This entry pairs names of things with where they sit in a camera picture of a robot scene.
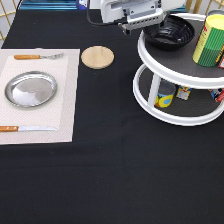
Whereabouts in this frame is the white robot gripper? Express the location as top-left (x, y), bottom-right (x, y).
top-left (89, 0), bottom-right (185, 34)

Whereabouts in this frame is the black ribbed bowl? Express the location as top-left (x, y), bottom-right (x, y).
top-left (143, 15), bottom-right (195, 51)

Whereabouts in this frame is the white two-tier lazy Susan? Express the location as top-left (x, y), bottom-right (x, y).
top-left (133, 13), bottom-right (224, 126)

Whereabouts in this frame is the round silver metal plate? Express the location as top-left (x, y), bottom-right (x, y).
top-left (4, 71), bottom-right (57, 108)

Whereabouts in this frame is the round wooden coaster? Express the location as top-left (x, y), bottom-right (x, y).
top-left (81, 46), bottom-right (114, 69)

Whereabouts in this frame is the yellow green cylindrical can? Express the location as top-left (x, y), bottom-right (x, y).
top-left (192, 14), bottom-right (224, 67)

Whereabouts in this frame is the blue yellow can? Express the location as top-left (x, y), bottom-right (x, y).
top-left (155, 80), bottom-right (176, 108)

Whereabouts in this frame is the red raisins box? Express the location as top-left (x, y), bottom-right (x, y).
top-left (216, 45), bottom-right (224, 68)

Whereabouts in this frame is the red box lower shelf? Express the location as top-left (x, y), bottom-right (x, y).
top-left (210, 88), bottom-right (224, 102)

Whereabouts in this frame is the beige woven placemat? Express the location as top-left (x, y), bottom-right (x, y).
top-left (0, 49), bottom-right (80, 145)

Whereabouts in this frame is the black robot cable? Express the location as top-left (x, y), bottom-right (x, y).
top-left (85, 6), bottom-right (121, 28)

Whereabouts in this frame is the wooden handled fork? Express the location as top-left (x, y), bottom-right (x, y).
top-left (14, 53), bottom-right (64, 60)

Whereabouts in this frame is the wooden handled knife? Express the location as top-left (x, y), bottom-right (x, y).
top-left (0, 126), bottom-right (57, 132)

